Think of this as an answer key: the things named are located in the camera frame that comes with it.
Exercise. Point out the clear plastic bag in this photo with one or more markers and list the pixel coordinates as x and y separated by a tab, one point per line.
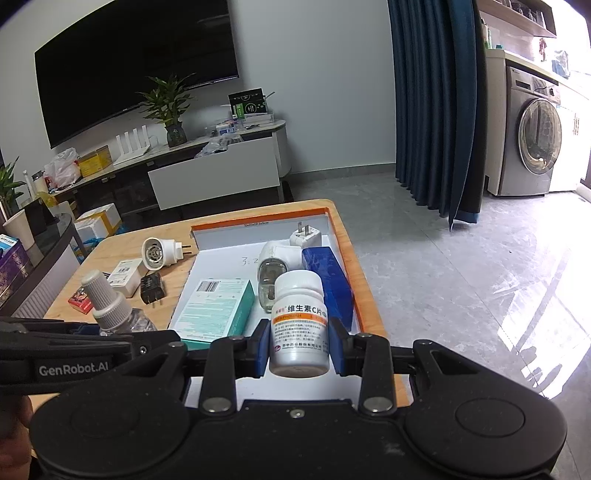
217	146

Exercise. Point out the small white carton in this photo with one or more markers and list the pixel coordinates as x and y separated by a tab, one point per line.
127	277

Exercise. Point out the white plug adapter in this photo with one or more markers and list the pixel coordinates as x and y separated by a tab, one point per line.
307	237

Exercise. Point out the white and blue medicine box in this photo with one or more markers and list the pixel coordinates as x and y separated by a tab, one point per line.
7	242

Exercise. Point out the black and green box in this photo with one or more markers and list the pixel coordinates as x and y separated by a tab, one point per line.
247	106

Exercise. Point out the white heater with clear bottle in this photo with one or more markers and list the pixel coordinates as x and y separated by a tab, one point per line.
277	256

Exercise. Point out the black television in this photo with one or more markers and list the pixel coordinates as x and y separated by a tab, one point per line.
138	69

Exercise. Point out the slim white bottle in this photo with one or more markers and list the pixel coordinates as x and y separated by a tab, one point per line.
27	182

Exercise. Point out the white router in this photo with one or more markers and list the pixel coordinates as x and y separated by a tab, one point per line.
134	147

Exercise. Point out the white plastic bag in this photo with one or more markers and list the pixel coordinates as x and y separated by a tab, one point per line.
62	173

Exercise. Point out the white light bulb adapter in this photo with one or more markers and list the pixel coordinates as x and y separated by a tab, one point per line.
161	253

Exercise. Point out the purple patterned tin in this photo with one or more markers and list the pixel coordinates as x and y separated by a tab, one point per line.
14	272

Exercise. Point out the silver washing machine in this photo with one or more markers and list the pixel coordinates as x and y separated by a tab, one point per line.
531	138

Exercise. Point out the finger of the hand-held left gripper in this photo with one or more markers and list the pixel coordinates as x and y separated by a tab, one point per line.
138	344
46	326

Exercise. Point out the blue plastic bag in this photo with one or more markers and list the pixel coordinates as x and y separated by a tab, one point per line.
90	243

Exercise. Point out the blue marbled box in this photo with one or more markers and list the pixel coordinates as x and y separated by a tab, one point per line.
332	286

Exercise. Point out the white pill bottle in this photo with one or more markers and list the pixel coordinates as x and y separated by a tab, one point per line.
300	323

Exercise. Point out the clear bottle with white cap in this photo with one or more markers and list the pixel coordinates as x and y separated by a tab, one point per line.
108	300

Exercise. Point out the white drawer front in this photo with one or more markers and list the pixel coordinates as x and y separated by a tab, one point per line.
217	180

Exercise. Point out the potted plant in dark vase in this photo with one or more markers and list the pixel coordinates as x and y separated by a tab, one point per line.
176	134

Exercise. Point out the round black glass table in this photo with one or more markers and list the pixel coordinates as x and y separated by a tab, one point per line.
60	258

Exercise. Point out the red playing card box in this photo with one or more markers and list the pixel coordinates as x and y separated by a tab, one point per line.
82	299

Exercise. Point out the black box-shaped device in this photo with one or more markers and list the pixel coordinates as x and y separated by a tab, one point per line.
39	217

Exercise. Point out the white washing machine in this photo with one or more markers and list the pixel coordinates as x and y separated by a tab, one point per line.
572	138

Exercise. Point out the television cabinet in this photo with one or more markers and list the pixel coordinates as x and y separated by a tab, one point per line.
281	152

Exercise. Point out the paper cup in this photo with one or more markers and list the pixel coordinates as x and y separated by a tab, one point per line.
19	230

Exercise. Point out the white and yellow cardboard box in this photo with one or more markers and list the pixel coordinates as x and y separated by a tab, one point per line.
99	221

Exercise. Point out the black plug adapter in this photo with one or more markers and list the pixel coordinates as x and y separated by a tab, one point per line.
152	287

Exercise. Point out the yellow plastic bag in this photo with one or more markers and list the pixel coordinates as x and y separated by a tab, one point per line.
48	198

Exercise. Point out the mint green carton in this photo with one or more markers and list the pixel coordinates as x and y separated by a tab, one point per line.
212	309

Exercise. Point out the white box lid tray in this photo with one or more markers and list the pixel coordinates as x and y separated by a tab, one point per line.
217	263

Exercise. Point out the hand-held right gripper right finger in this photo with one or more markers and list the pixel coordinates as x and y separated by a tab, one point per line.
339	344

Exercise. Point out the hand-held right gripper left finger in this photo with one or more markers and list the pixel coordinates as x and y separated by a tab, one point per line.
263	341

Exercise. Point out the leafy bamboo plant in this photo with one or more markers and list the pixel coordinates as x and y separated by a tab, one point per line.
9	184

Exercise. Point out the wall shelf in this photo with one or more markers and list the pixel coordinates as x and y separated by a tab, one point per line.
517	18

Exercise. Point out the clear acrylic organizer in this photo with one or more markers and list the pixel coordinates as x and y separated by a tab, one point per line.
231	128

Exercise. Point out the dark blue curtain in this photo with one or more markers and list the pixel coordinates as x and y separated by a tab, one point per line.
434	115

